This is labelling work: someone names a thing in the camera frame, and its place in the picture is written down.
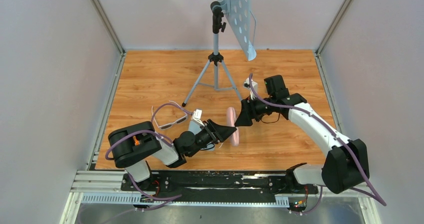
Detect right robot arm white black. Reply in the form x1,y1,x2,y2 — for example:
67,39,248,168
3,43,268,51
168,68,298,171
234,75,370,194

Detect white frame sunglasses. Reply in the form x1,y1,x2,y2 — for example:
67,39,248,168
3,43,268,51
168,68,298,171
150,100,193,130

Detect silver tripod stand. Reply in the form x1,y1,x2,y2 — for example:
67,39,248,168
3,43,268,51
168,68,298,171
181,1,243,107

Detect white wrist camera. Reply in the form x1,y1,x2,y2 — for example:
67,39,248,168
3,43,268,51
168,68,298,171
191,109,204,127
243,78,258,100

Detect perforated light blue panel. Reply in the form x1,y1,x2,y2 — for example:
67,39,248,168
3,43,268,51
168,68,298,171
216,0,257,61

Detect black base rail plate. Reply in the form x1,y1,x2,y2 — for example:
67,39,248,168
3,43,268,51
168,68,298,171
120,170,319,207

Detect light blue cleaning cloth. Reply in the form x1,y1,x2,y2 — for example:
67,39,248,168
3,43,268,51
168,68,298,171
188,121,216,153

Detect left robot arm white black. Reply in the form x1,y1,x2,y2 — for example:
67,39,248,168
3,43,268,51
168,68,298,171
105,119,237,191

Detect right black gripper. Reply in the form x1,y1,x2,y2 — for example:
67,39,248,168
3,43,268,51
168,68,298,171
234,94,276,127

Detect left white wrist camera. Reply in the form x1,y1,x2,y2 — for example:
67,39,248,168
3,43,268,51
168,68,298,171
191,109,204,127

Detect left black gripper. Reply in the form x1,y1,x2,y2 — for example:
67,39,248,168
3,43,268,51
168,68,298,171
187,119,236,158

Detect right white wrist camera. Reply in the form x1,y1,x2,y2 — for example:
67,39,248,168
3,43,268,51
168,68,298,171
243,78,258,100

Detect pink glasses case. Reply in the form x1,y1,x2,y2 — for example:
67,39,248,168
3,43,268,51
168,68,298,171
226,107,240,147

